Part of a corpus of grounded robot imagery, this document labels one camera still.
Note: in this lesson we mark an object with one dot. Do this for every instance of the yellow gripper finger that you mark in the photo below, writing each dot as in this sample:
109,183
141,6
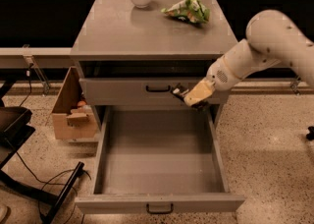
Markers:
200,92

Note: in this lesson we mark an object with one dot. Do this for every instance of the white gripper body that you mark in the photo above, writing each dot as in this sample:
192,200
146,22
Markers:
218,77

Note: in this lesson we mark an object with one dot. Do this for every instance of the black chocolate rxbar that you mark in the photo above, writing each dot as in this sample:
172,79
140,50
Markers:
181,92

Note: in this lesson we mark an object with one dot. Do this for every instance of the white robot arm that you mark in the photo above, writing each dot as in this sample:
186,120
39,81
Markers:
271,38

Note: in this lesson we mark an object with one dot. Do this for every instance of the grey drawer cabinet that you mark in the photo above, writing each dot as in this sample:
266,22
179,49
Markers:
113,24

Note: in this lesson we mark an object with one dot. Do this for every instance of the open grey bottom drawer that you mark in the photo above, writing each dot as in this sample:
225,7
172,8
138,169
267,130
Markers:
158,162

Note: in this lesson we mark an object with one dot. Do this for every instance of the closed grey middle drawer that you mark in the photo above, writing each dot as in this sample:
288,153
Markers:
133,91

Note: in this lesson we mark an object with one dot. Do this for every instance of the green chip bag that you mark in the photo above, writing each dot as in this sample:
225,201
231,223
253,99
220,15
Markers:
189,11

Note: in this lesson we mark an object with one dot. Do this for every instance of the black caster wheel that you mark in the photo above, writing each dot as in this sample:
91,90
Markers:
310,135

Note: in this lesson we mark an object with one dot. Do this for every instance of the cardboard box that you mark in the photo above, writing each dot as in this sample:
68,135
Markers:
72,117

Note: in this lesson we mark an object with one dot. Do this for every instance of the metal window railing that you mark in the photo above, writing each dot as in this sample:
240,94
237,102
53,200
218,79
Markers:
36,52

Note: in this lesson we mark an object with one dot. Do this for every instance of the black chair base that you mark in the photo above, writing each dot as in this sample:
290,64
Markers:
14,132

